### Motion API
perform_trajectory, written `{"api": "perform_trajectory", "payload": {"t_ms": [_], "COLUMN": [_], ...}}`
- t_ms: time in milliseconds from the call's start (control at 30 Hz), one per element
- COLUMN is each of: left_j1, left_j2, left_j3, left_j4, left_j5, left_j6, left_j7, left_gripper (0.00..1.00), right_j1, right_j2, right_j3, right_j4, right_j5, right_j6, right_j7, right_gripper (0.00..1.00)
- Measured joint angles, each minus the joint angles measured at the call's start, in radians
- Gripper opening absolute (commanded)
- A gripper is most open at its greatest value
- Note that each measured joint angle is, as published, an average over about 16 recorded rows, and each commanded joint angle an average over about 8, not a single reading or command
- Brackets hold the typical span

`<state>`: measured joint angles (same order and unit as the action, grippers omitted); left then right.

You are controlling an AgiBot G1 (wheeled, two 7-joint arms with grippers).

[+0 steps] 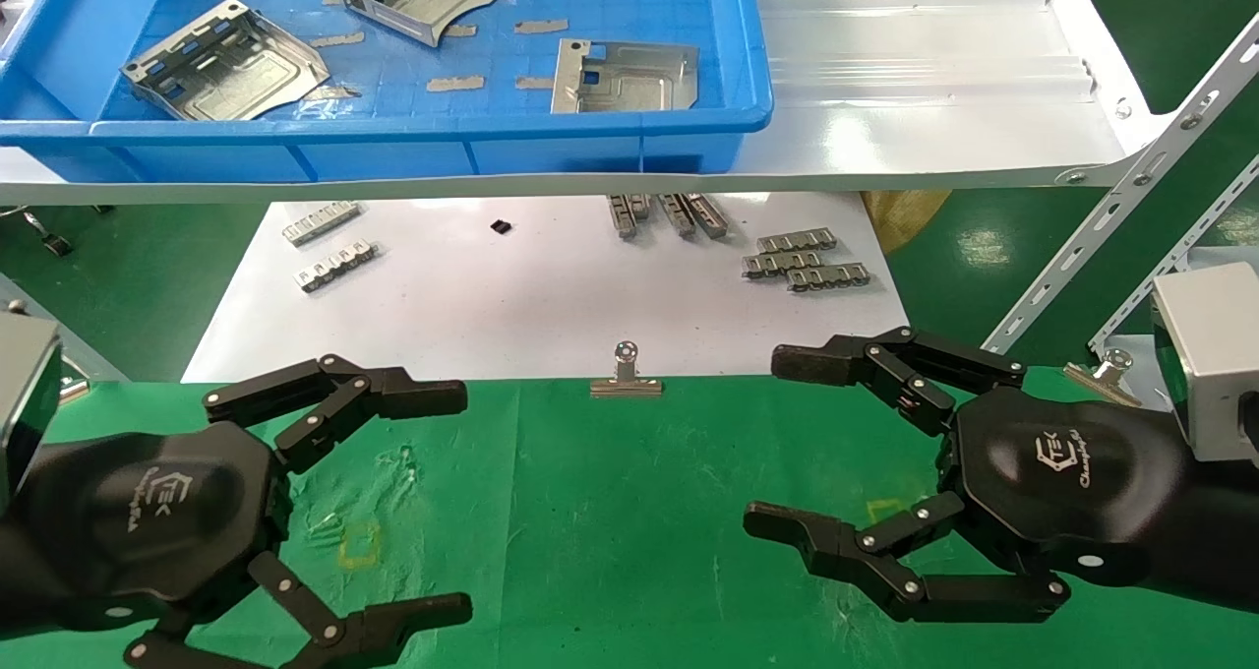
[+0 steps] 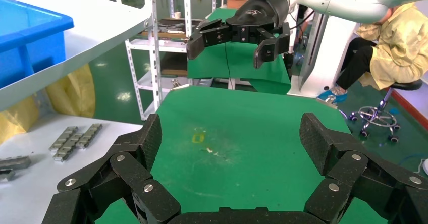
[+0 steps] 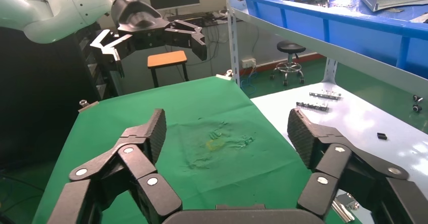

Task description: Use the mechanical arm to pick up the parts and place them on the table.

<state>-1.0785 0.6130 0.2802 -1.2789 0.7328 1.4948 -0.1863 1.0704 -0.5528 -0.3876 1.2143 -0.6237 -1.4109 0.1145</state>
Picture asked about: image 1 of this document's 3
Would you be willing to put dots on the yellowish brown bag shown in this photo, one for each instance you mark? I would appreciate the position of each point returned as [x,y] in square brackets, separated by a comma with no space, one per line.
[905,218]

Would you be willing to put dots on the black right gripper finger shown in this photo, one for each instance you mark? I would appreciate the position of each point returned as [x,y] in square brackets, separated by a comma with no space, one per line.
[836,549]
[816,362]

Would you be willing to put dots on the blue plastic tray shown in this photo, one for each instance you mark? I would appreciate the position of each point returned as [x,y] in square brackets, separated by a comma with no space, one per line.
[393,143]

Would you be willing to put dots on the flat sheet metal part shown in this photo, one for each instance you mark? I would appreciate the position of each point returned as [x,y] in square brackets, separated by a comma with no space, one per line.
[629,79]

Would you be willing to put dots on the grey metal frame bar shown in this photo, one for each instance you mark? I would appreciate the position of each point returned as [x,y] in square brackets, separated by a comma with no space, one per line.
[98,364]

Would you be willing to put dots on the black metal caster foot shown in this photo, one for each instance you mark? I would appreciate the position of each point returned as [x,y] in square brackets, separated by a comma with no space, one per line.
[51,240]

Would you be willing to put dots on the bent sheet metal part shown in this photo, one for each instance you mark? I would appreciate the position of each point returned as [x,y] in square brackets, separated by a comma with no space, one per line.
[231,69]

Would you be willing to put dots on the white shelf board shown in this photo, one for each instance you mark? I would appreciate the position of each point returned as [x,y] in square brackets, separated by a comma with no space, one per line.
[934,108]

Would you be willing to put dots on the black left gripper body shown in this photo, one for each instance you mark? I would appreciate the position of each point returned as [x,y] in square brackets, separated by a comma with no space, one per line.
[148,512]

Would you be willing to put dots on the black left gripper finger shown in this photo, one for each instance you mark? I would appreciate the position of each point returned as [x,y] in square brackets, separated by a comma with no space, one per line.
[393,625]
[413,395]

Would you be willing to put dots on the white perforated angle bar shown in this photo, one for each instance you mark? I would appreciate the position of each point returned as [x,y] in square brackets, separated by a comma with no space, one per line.
[1131,187]
[1180,256]

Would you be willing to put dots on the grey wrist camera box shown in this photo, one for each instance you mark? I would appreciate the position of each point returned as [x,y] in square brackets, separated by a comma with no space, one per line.
[25,394]
[1215,354]

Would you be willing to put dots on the white plastic container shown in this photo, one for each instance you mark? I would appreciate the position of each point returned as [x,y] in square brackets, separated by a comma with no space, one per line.
[20,5]

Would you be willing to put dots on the green table cloth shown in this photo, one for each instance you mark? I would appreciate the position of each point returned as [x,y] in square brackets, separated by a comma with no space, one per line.
[610,531]

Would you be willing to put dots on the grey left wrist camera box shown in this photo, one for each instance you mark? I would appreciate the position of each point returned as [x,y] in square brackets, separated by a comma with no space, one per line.
[25,394]

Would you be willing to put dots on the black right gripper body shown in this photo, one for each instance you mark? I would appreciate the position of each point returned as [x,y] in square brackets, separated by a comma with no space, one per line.
[1062,472]

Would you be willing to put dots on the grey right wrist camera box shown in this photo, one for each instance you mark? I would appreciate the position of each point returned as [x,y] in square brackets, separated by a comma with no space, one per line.
[1215,354]

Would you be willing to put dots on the white paper sheet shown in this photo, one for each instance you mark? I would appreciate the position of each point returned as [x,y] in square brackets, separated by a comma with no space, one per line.
[551,305]

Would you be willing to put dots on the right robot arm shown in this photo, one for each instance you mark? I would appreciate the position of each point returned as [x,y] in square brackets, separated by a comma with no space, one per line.
[1220,531]

